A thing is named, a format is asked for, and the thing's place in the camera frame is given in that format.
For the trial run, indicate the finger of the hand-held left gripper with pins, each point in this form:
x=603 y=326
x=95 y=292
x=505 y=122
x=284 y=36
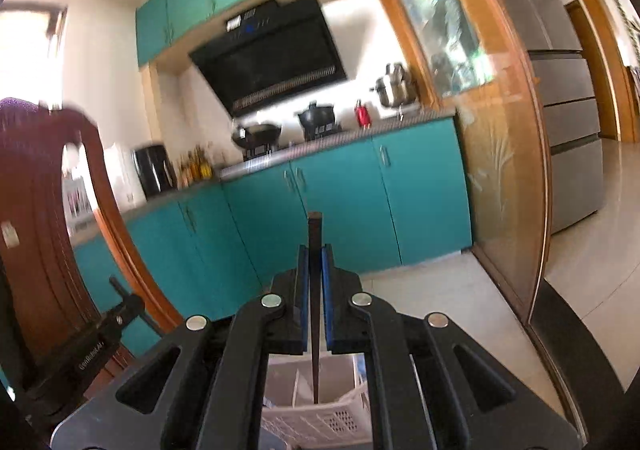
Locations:
x=127 y=302

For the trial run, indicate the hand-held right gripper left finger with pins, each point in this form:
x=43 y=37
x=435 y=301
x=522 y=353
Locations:
x=302 y=300

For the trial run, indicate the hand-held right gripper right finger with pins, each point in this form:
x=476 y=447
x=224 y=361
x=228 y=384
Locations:
x=327 y=300

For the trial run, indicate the dark brown wooden chopstick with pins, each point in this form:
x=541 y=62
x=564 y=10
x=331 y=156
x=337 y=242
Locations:
x=315 y=235

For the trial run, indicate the white plastic utensil basket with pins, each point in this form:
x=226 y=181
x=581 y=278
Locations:
x=320 y=425

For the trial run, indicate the white dish rack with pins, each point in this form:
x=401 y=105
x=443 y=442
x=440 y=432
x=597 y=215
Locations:
x=76 y=200

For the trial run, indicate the wooden chair back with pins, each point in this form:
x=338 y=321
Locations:
x=40 y=210

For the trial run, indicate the black air fryer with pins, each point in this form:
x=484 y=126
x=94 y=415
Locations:
x=154 y=172

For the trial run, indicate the cluster of oil bottles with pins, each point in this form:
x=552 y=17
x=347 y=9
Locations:
x=196 y=167

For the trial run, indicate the gas stove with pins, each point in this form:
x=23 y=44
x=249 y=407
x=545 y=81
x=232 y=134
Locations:
x=300 y=142

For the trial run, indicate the black wok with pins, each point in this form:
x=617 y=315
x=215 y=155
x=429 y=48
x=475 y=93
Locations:
x=262 y=132

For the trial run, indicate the black lidded clay pot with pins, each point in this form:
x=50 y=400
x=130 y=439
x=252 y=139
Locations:
x=316 y=119

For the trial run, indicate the red bottle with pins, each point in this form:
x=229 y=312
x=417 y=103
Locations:
x=363 y=114

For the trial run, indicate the wood framed glass sliding door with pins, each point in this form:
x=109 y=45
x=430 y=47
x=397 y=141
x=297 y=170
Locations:
x=495 y=180

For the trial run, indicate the stainless steel stock pot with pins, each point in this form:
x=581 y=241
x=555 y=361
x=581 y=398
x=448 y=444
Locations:
x=397 y=87

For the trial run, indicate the black range hood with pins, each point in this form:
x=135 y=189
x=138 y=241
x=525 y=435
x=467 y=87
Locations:
x=270 y=60

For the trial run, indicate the kitchen window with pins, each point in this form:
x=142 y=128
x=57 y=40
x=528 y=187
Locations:
x=30 y=55

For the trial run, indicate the silver refrigerator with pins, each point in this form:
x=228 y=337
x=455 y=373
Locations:
x=565 y=95

